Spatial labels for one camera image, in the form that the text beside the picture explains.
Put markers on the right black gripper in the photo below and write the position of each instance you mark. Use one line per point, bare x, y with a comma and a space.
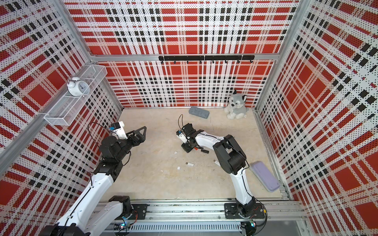
183, 145

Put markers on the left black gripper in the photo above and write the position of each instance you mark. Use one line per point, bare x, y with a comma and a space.
141, 138

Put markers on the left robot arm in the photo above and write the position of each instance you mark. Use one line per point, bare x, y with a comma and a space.
77, 221

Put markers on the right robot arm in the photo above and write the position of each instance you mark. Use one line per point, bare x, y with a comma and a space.
232, 160

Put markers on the grey rectangular case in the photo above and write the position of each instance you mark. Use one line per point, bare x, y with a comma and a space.
198, 112

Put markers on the grey husky plush toy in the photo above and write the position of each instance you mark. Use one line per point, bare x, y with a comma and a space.
236, 108

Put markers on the white alarm clock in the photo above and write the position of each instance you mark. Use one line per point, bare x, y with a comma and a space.
78, 87

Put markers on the lavender plastic box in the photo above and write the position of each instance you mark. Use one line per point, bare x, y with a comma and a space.
267, 179

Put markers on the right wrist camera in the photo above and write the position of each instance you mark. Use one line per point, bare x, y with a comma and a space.
181, 136

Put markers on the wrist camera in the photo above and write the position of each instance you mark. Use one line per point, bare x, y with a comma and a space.
117, 130
181, 136

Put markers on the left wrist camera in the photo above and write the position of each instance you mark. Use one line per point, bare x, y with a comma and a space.
117, 130

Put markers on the white wire mesh shelf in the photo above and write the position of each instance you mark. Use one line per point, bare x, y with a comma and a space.
67, 107

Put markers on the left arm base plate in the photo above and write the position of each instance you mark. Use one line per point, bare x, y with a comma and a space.
138, 212

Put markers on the black hook rail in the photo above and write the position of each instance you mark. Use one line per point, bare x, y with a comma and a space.
207, 58

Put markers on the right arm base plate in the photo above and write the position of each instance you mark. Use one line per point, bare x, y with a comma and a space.
234, 211

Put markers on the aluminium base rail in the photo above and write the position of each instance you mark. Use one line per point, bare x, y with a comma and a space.
206, 216

